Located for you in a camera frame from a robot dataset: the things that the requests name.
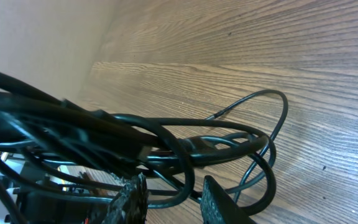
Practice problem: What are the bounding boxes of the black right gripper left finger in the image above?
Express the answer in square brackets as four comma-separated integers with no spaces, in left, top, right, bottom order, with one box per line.
[101,174,149,224]

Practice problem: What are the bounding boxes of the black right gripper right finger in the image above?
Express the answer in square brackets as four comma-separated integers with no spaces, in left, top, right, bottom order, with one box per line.
[200,175,255,224]

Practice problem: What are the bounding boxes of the thick black usb cable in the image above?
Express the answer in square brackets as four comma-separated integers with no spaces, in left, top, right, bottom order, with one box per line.
[0,64,278,224]

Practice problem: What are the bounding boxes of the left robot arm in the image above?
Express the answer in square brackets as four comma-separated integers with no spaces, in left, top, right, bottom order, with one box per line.
[0,152,106,223]

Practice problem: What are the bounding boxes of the brown cardboard back panel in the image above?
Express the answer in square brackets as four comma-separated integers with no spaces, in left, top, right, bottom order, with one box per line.
[0,0,116,100]

